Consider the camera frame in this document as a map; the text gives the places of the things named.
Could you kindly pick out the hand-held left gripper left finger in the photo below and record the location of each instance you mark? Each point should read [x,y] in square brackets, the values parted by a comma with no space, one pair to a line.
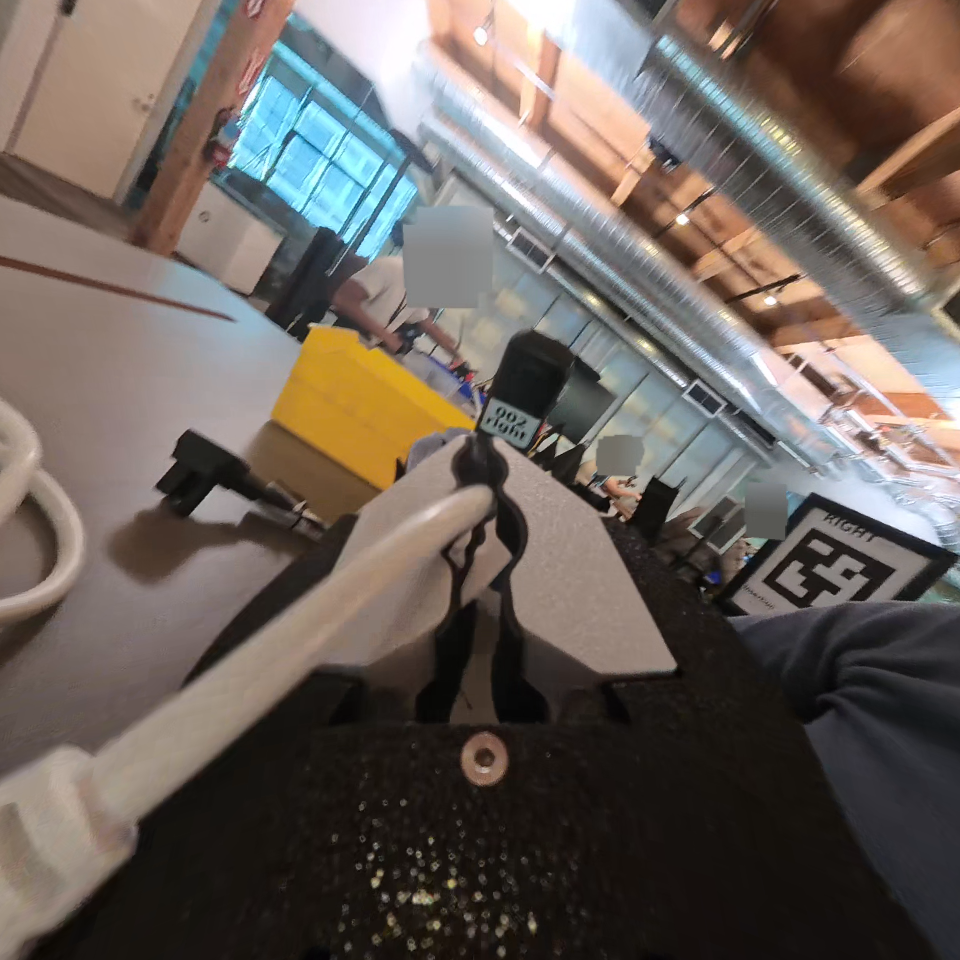
[397,525]

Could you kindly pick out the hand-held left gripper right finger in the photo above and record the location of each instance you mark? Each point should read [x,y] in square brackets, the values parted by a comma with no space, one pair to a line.
[585,600]

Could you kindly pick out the person's right forearm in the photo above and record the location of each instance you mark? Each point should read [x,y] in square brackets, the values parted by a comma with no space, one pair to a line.
[885,712]

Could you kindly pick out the black angled power plug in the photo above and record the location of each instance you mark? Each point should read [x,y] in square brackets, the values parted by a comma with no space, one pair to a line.
[199,461]

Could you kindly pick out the black monitor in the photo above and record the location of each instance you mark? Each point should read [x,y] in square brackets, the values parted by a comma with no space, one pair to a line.
[589,405]

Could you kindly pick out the yellow plastic bin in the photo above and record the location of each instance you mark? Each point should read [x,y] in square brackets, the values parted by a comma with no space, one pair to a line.
[352,405]

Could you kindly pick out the large window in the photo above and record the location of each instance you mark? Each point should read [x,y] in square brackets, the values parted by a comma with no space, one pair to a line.
[315,142]

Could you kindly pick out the white cabinet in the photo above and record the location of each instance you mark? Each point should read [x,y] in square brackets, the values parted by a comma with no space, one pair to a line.
[225,240]

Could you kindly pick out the wooden pillar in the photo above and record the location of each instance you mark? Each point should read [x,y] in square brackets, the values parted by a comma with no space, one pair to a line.
[202,112]

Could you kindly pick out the white door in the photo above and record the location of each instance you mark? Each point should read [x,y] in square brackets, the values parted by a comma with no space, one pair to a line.
[90,75]

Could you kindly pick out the slim metal air duct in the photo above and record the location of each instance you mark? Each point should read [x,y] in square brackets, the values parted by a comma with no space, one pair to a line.
[562,225]

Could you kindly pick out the large metal air duct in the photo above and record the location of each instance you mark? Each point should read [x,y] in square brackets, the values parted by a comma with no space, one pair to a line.
[787,165]

